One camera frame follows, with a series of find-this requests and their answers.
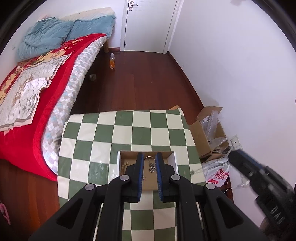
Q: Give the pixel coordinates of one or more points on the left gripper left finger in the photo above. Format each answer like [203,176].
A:
[95,212]

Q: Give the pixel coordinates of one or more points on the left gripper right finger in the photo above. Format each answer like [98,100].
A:
[203,212]

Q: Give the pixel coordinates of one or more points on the white cardboard jewelry box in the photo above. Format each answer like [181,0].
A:
[127,158]

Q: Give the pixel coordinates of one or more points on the white red plastic bag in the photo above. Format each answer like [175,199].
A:
[216,171]

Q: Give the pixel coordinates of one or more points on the white power strip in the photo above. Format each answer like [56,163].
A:
[235,143]

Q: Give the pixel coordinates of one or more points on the pink cloth item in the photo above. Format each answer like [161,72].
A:
[4,212]

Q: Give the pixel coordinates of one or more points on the brown cardboard box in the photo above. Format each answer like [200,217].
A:
[200,139]

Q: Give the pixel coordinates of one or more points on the green checkered tablecloth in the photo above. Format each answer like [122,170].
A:
[88,154]

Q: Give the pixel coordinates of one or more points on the diamond patterned mattress sheet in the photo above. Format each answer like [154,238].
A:
[51,139]

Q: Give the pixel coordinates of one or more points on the clear bubble wrap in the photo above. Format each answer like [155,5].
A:
[209,125]

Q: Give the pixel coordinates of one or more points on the red patterned blanket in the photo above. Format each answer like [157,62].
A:
[28,96]

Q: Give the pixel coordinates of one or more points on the small tape roll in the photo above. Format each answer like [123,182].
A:
[92,77]

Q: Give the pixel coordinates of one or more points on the orange drink bottle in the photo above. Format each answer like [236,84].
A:
[112,61]

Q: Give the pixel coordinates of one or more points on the blue quilt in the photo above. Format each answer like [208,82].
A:
[50,33]

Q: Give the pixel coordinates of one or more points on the white door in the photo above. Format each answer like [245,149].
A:
[147,26]

